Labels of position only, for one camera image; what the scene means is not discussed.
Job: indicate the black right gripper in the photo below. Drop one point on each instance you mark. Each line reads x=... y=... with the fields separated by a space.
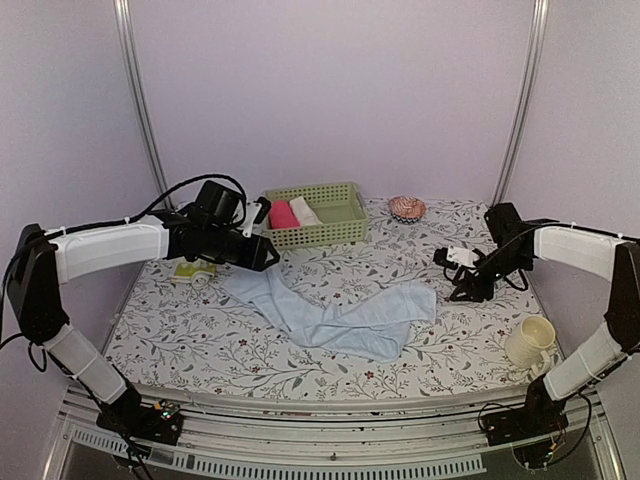
x=479 y=291

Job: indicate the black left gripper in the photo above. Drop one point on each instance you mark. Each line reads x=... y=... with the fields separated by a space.
x=255 y=259

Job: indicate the light blue towel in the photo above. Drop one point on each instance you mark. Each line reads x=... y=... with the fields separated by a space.
x=376 y=329

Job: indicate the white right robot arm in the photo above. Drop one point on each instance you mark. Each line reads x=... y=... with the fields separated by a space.
x=589 y=285

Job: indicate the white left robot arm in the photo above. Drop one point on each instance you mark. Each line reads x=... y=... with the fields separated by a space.
x=46 y=260

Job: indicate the green perforated plastic basket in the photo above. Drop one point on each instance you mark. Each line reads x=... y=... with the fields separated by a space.
x=339 y=207

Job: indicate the pink rolled towel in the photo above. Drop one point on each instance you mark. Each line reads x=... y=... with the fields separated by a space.
x=281 y=216

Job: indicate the cream rolled towel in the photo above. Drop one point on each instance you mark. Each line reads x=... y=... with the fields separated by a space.
x=303 y=213

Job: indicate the cream ribbed mug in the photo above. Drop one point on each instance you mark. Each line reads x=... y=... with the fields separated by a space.
x=529 y=344

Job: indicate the green white small packet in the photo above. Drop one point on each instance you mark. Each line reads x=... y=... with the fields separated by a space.
x=198 y=273

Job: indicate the blue patterned bowl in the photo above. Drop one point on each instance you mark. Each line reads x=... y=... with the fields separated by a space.
x=407 y=220

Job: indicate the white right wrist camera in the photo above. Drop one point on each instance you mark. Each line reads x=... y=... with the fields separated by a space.
x=453 y=257

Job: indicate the aluminium front rail base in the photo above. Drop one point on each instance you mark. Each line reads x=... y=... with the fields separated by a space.
x=438 y=437

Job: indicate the right aluminium frame post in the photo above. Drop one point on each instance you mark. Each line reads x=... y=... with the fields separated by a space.
x=533 y=56

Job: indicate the aluminium frame post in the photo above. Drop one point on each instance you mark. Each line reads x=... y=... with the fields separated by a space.
x=124 y=24
x=533 y=56

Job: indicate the left aluminium frame post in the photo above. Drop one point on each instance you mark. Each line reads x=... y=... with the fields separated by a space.
x=124 y=24

